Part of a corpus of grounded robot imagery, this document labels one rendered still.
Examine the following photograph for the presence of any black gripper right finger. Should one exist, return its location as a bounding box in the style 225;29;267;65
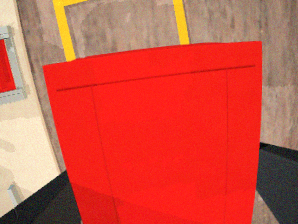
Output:
255;143;298;224

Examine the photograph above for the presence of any yellow rectangular outline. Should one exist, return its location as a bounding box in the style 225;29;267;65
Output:
53;0;189;61

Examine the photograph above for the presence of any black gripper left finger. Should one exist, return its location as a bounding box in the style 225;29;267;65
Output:
0;169;81;224

